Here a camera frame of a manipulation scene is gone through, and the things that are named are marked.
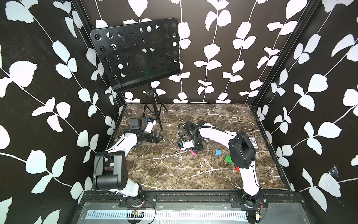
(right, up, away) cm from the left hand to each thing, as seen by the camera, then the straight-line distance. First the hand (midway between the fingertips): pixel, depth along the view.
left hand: (157, 133), depth 91 cm
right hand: (+25, -9, +1) cm, 27 cm away
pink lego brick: (+24, -13, -2) cm, 27 cm away
